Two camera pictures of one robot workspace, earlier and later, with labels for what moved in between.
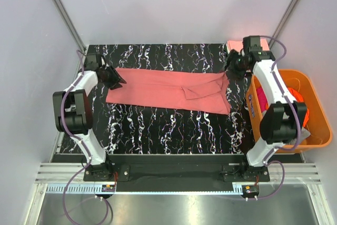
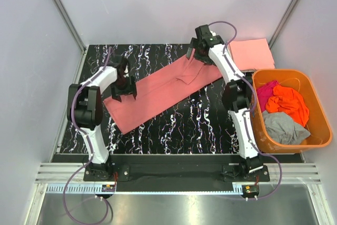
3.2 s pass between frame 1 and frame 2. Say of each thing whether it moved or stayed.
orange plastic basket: stayed
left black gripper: moved
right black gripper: moved
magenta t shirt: stayed
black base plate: stayed
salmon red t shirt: moved
